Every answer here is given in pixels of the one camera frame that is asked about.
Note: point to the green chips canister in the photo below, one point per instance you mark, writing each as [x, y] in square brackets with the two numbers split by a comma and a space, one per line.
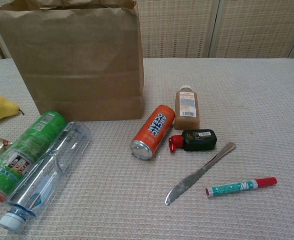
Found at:
[36, 140]

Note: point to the black bottle red cap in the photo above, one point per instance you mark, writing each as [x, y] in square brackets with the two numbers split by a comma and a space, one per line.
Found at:
[199, 140]

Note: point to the orange Arctic Ocean can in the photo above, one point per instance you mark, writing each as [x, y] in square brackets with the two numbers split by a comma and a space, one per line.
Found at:
[154, 130]

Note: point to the clear plastic water bottle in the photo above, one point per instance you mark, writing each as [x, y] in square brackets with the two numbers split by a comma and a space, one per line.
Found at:
[49, 175]

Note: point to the metal table knife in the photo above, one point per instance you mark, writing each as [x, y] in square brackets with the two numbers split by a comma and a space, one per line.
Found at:
[186, 180]

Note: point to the green marker red cap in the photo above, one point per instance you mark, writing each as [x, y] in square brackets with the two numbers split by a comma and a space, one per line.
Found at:
[237, 187]

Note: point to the brown paper bag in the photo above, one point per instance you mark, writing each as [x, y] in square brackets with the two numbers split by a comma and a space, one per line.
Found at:
[74, 62]

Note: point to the brown juice bottle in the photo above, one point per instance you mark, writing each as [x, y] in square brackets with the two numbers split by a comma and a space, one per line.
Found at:
[186, 117]

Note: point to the white woven tablecloth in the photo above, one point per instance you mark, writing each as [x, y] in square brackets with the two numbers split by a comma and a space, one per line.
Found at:
[237, 112]

